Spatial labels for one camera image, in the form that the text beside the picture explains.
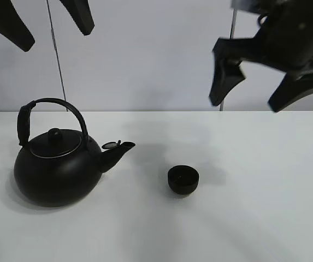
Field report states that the small black teacup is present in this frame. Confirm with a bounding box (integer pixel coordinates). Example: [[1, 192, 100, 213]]
[[167, 165, 199, 195]]

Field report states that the black round teapot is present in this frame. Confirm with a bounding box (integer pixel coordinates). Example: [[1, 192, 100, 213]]
[[14, 98, 135, 207]]

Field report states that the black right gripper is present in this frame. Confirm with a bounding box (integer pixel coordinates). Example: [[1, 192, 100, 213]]
[[209, 1, 313, 112]]

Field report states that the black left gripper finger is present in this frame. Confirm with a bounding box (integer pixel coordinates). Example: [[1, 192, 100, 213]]
[[60, 0, 95, 35], [0, 0, 35, 52]]

